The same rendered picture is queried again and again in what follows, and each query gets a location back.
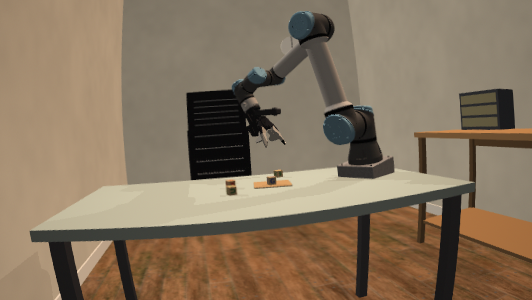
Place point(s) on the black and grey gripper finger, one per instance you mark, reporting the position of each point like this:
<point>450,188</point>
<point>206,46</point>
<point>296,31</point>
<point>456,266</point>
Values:
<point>262,134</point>
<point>275,134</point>

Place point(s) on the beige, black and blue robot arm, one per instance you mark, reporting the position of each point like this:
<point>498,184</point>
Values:
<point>344,122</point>

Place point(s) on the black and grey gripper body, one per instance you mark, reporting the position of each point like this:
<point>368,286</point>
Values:
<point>250,116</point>

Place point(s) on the orange flat mat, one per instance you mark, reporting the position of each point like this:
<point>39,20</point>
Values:
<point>280,183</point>

